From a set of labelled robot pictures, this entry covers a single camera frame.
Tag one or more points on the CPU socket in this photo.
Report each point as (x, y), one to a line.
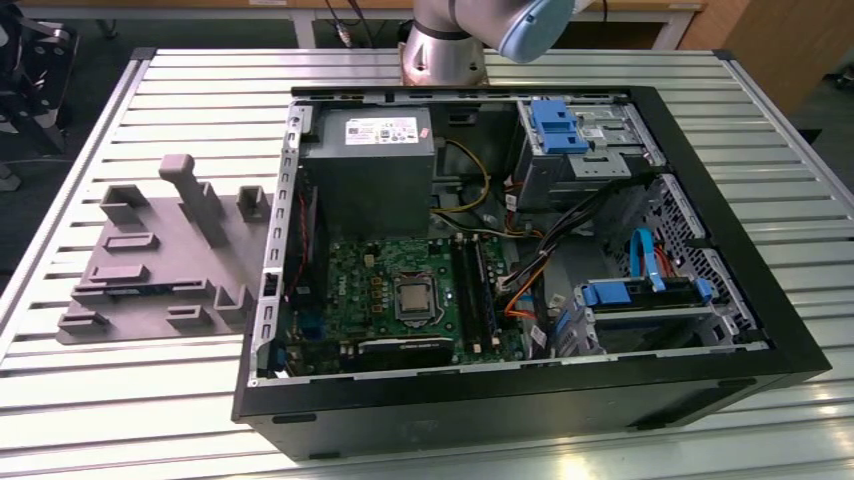
(395, 315)

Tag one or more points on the silver drive cage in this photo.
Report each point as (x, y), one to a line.
(601, 165)

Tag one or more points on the black open PC case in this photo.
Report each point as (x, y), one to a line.
(534, 415)

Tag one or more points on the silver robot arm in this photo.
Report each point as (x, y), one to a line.
(441, 50)

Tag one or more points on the blue drive carrier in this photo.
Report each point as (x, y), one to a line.
(554, 130)

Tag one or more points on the hard disk in blue carrier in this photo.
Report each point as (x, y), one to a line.
(608, 294)

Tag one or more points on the black graphics card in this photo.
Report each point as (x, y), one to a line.
(401, 350)

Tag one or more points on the green motherboard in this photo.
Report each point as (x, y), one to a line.
(354, 300)

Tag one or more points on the silver CPU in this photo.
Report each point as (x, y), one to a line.
(415, 298)

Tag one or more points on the green RAM stick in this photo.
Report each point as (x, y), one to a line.
(489, 300)

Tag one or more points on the grey power supply unit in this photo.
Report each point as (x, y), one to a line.
(374, 190)

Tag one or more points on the black RAM slot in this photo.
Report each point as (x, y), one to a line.
(463, 290)

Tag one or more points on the wooden desk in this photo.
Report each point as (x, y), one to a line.
(641, 6)

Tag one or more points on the wooden cabinet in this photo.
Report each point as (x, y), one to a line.
(768, 50)

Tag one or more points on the grey parts rack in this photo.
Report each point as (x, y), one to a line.
(167, 240)

